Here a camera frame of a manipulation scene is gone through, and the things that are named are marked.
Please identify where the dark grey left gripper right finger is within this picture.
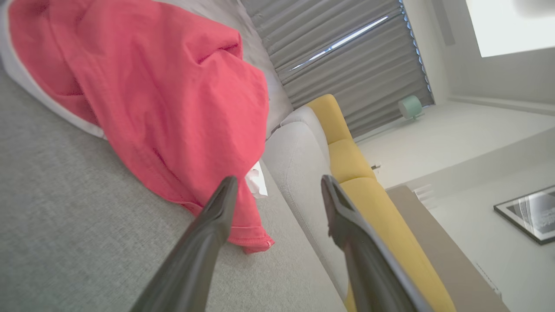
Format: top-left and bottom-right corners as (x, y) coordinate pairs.
(321, 175), (434, 312)

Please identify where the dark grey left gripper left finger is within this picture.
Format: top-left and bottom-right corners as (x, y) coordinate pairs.
(130, 175), (238, 312)

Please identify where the red Bulls 23 jersey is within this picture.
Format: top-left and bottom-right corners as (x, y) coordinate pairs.
(0, 0), (276, 255)

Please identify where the brown wooden ledge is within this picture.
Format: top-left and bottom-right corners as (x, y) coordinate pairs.
(386, 185), (510, 312)

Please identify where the grey sofa cushion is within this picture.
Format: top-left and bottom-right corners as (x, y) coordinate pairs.
(262, 106), (349, 299)

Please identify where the grey fabric sofa seat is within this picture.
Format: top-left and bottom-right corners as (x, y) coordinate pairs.
(0, 0), (347, 312)

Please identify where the black framed picture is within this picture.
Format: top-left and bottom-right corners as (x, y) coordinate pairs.
(493, 185), (555, 245)

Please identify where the mint green round lamp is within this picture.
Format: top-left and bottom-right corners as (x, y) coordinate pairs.
(398, 95), (423, 120)

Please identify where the grey pleated curtain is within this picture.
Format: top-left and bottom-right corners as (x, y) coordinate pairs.
(241, 0), (435, 138)

